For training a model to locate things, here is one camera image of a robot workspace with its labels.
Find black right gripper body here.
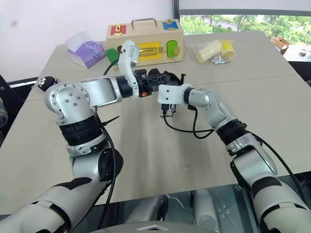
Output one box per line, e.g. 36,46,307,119
164,70,182,86

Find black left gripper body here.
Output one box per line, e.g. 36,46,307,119
134,69,159,98

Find black left gripper truss finger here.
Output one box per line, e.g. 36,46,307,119
148,72,171,85

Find wooden lock activity box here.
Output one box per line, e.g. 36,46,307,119
105,18,184,67

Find clear bag with cream roll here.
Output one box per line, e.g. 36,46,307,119
190,39,225,64

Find small metal bolts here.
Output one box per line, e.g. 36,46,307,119
210,55,232,65

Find yellow plastic packet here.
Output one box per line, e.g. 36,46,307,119
220,39,237,59

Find purple tissue pack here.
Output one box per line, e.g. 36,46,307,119
64,31,106,69

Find window with trees outside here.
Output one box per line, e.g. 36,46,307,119
179,9,311,47

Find open cardboard box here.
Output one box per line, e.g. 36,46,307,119
270,35,291,55

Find grey rounded robot leg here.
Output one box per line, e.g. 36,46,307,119
121,194,170,225
191,188,246,233

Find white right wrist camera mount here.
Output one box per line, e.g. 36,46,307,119
157,83,193,118

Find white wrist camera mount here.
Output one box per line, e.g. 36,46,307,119
157,83,193,118
117,39,142,100

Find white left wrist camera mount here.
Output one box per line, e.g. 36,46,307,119
117,39,142,100

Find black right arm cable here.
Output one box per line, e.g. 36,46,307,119
162,104,311,203

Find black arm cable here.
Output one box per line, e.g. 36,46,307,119
94,56,120,207
162,104,311,203

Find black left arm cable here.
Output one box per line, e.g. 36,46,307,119
94,56,120,207

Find thin white cable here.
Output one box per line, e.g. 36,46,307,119
166,194,195,220

